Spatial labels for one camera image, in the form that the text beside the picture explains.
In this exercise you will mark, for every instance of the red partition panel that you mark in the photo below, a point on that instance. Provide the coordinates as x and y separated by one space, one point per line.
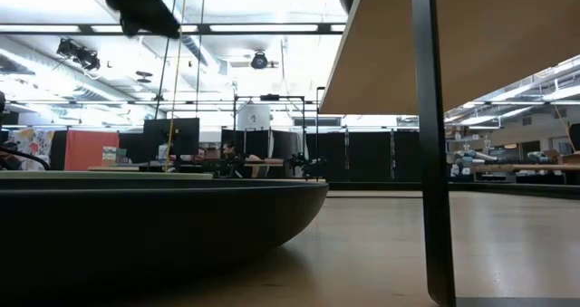
90 150

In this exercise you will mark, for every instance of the wooden shelf with black legs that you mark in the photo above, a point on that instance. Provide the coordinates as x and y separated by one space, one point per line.
498 35

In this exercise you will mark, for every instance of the black round ceiling fixture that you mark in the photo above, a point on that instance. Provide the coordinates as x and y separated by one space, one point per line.
259 60

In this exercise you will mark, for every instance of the dark blue deep plate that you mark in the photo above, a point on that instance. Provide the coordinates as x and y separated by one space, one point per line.
158 221

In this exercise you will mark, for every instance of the black metal frame stand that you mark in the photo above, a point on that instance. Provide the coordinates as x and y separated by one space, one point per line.
272 97

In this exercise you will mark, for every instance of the black aluminium table frame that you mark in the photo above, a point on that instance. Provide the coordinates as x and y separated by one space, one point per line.
385 186

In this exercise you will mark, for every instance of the white sign board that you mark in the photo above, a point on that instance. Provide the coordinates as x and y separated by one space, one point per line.
254 117

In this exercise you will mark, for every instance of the black monitor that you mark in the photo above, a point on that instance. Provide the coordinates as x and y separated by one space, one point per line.
181 135

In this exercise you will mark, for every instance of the black partition wall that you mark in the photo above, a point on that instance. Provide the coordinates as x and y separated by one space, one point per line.
362 157

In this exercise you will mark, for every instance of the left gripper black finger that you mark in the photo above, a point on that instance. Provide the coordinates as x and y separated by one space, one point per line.
129 30
136 3

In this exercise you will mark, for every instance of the person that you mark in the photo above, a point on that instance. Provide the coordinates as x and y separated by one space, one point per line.
200 154
230 152

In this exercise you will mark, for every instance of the blue white background robot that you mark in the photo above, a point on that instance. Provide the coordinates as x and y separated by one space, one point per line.
464 162

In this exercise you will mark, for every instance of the black overhead rig beam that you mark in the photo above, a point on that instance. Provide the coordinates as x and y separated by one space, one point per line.
204 28

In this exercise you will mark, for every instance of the floral patterned cloth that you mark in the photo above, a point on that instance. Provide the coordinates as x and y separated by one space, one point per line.
34 144

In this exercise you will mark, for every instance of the long wooden background table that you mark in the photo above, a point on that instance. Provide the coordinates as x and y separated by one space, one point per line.
521 167

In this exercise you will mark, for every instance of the black background robot arm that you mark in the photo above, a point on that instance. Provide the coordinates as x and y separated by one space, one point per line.
301 164

